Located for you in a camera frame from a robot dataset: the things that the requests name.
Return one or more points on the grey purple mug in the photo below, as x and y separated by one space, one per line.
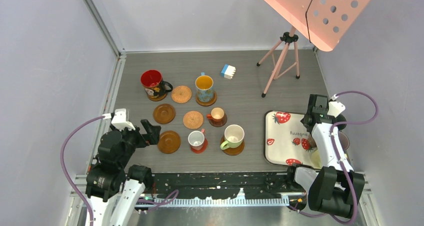
344 140

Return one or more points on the small white cup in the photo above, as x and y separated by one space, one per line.
196 140

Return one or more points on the pale yellow green mug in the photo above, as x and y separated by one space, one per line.
316 160

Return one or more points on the black small cup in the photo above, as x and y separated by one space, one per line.
311 141

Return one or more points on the aluminium frame post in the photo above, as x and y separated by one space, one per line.
92 8

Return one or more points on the pink music stand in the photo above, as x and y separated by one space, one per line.
322 22

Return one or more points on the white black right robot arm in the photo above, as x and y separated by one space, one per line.
336 188

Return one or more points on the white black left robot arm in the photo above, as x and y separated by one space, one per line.
113 192

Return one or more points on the dark green mug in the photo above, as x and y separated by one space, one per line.
341 118

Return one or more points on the blue butterfly plate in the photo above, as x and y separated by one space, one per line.
204 88

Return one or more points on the woven rattan coaster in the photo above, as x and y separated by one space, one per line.
193 120
181 94

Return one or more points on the black floral mug red inside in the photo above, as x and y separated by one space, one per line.
154 84

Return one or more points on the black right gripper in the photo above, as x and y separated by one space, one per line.
302 121

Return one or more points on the cream green mug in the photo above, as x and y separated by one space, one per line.
233 137

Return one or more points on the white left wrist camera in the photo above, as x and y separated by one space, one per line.
119 120

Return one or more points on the red apple paper coaster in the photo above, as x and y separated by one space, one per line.
202 149

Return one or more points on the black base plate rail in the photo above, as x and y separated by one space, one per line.
222 189

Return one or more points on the blue white toy block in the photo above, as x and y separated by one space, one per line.
228 71

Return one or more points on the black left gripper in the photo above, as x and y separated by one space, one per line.
152 130

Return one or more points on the white tray black rim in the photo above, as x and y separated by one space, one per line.
286 140

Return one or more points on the small orange cup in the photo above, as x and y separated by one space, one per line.
216 113

